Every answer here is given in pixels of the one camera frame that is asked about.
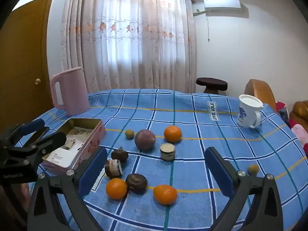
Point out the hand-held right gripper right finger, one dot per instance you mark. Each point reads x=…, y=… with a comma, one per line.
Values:
x=220, y=173

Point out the brown leather sofa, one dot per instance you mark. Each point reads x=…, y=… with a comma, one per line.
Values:
x=299, y=112

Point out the red patterned cloth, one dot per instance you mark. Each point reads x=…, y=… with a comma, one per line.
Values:
x=282, y=110

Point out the white cup with blue print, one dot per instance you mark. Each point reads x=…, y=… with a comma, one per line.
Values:
x=247, y=114

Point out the pink electric kettle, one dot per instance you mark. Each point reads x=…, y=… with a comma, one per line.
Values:
x=69, y=92

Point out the brown wooden door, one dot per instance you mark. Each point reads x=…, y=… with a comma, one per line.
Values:
x=24, y=65

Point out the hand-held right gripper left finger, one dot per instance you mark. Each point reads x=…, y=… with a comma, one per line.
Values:
x=92, y=172

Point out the white air conditioner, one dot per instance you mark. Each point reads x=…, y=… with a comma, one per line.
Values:
x=221, y=4

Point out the purple sweet potato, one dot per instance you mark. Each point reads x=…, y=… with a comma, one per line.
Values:
x=144, y=140

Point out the printed paper leaflet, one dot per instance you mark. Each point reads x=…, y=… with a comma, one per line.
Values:
x=69, y=144

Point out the sheer floral curtain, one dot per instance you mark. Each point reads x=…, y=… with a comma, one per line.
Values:
x=125, y=36

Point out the pink soft toy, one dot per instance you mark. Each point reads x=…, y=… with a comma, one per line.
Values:
x=300, y=136

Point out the small tan longan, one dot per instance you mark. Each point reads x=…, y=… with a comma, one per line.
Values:
x=129, y=134
x=253, y=169

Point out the pink tin box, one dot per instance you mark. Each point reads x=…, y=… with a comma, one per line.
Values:
x=72, y=146

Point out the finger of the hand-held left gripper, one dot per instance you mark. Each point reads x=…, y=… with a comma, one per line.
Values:
x=32, y=127
x=51, y=140

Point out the blue plaid tablecloth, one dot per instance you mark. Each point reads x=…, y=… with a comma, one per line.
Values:
x=182, y=115

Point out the dark brown mangosteen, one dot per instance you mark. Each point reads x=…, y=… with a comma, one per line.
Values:
x=119, y=154
x=136, y=183

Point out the dark round stool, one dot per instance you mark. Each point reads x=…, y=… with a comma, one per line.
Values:
x=211, y=83

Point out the brass door knob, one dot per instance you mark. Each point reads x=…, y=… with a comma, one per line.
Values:
x=37, y=81

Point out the orange tangerine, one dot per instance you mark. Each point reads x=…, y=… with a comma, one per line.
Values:
x=165, y=194
x=172, y=133
x=116, y=188

